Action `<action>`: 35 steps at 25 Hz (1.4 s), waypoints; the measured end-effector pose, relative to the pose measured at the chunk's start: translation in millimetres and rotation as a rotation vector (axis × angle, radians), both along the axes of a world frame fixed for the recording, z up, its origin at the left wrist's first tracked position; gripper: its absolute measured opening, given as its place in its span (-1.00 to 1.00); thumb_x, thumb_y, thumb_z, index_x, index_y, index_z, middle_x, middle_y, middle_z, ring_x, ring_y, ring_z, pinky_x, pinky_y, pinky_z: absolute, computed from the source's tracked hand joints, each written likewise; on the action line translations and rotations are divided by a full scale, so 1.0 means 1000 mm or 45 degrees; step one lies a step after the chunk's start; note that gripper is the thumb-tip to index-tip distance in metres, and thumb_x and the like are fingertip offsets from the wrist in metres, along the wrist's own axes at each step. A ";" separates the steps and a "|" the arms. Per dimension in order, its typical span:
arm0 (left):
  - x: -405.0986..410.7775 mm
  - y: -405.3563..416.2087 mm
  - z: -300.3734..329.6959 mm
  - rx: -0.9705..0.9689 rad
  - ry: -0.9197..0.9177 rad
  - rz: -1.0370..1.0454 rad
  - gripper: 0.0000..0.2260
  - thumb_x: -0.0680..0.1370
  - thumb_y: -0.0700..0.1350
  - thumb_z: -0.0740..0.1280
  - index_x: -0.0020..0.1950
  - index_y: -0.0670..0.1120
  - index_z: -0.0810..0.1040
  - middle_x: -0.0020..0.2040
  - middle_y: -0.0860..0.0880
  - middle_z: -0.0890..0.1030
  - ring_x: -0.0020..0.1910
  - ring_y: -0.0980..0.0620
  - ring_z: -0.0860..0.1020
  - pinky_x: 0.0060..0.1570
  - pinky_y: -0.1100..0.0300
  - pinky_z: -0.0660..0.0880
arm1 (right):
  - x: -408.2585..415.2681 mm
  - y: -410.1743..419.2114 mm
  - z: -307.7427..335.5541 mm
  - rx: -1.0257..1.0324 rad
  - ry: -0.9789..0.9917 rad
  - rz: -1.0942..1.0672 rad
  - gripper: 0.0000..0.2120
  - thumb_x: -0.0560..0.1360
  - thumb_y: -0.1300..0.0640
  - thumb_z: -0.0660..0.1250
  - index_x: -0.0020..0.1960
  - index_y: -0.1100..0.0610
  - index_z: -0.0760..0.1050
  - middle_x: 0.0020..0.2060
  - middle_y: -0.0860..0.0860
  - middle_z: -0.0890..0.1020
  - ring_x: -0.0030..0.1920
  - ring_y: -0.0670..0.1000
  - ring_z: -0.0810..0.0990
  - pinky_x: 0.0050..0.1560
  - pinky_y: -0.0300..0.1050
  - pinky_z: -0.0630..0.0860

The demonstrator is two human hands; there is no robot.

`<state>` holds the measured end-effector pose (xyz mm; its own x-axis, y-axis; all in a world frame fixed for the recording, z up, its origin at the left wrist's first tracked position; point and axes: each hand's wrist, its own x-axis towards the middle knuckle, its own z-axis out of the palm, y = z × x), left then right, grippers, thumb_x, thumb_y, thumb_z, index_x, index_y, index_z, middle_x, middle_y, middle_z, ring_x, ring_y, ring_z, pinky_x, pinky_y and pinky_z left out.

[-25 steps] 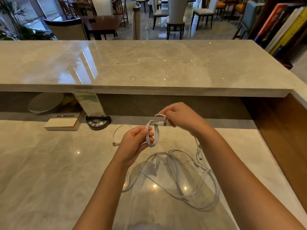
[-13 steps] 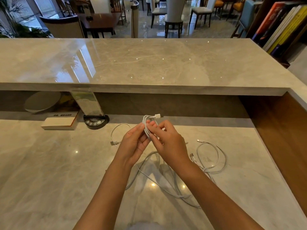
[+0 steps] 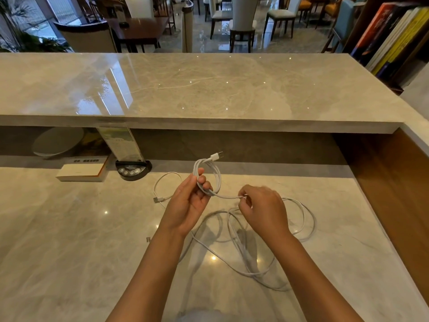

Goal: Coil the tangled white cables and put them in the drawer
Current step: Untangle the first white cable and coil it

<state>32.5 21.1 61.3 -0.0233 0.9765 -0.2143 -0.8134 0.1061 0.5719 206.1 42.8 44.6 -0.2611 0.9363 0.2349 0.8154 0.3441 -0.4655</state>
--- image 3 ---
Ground person's right hand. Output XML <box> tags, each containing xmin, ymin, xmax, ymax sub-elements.
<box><xmin>237</xmin><ymin>185</ymin><xmax>293</xmax><ymax>247</ymax></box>

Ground person's left hand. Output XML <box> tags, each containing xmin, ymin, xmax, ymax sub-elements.
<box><xmin>157</xmin><ymin>167</ymin><xmax>215</xmax><ymax>238</ymax></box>

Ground person's right forearm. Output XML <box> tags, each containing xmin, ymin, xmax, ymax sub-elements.
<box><xmin>273</xmin><ymin>231</ymin><xmax>364</xmax><ymax>322</ymax></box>

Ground person's left forearm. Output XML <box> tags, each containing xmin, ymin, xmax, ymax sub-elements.
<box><xmin>107</xmin><ymin>228</ymin><xmax>188</xmax><ymax>322</ymax></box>

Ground black round button base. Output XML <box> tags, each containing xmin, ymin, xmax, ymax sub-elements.
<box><xmin>115</xmin><ymin>160</ymin><xmax>153</xmax><ymax>182</ymax></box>

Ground clear acrylic sign holder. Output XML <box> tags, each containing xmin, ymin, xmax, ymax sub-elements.
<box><xmin>96</xmin><ymin>125</ymin><xmax>145</xmax><ymax>163</ymax></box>

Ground dark yellow printed packet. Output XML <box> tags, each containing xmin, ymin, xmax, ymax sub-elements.
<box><xmin>77</xmin><ymin>127</ymin><xmax>113</xmax><ymax>157</ymax></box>

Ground white flat box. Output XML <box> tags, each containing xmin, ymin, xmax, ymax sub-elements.
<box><xmin>55</xmin><ymin>157</ymin><xmax>111</xmax><ymax>182</ymax></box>

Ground round grey plate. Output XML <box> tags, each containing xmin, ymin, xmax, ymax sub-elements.
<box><xmin>32</xmin><ymin>126</ymin><xmax>85</xmax><ymax>159</ymax></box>

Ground dark wooden table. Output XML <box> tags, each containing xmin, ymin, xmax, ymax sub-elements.
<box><xmin>106</xmin><ymin>17</ymin><xmax>170</xmax><ymax>53</ymax></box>

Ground curved beige armchair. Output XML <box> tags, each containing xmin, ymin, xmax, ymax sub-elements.
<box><xmin>53</xmin><ymin>20</ymin><xmax>118</xmax><ymax>53</ymax></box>

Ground tall white high-back chair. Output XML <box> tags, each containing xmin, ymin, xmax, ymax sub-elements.
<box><xmin>229</xmin><ymin>0</ymin><xmax>259</xmax><ymax>53</ymax></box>

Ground white cushioned wooden armchair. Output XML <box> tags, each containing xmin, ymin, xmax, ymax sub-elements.
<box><xmin>124</xmin><ymin>0</ymin><xmax>155</xmax><ymax>19</ymax></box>

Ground teal chair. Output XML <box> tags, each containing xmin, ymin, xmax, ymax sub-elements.
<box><xmin>321</xmin><ymin>0</ymin><xmax>366</xmax><ymax>54</ymax></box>

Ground orange chair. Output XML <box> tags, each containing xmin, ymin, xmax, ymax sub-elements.
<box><xmin>280</xmin><ymin>0</ymin><xmax>312</xmax><ymax>29</ymax></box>
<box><xmin>315</xmin><ymin>0</ymin><xmax>346</xmax><ymax>25</ymax></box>

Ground row of upright books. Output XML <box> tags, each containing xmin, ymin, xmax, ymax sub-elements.
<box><xmin>350</xmin><ymin>1</ymin><xmax>429</xmax><ymax>81</ymax></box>

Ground dark wooden bookshelf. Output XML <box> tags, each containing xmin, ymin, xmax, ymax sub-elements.
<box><xmin>341</xmin><ymin>0</ymin><xmax>429</xmax><ymax>96</ymax></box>

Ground green potted plant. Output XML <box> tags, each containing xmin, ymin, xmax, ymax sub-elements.
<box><xmin>0</xmin><ymin>0</ymin><xmax>73</xmax><ymax>53</ymax></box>

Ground dark wooden frame armchair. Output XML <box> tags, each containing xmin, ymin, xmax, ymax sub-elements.
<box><xmin>152</xmin><ymin>0</ymin><xmax>177</xmax><ymax>36</ymax></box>
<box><xmin>75</xmin><ymin>0</ymin><xmax>125</xmax><ymax>22</ymax></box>

